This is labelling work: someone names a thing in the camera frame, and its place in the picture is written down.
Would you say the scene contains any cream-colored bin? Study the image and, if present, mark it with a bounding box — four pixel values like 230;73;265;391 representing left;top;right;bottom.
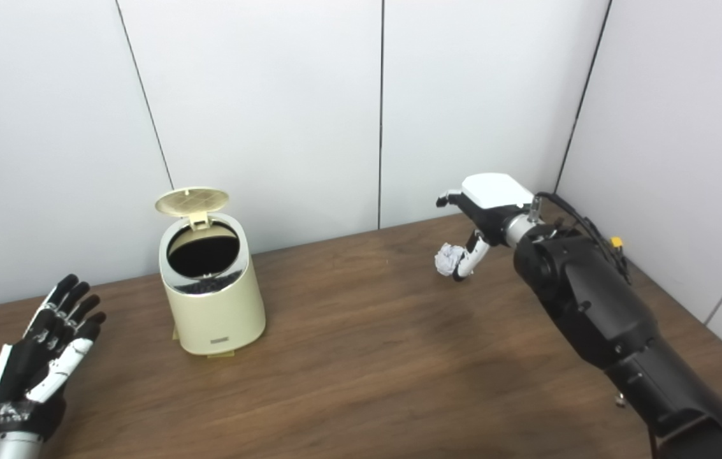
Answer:
158;212;266;356

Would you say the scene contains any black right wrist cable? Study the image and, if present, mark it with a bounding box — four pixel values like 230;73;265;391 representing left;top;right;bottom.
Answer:
530;191;632;285

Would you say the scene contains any white paper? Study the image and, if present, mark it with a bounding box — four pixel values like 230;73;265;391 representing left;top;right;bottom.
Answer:
435;243;465;277

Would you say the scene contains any white and black right hand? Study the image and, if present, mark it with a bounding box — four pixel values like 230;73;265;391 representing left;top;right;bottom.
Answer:
435;173;537;282

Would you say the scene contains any white and black left hand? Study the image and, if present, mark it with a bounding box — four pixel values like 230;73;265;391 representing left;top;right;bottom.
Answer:
0;274;107;441

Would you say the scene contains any round cream bin lid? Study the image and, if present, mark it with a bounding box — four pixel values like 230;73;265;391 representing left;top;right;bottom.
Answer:
155;187;230;229

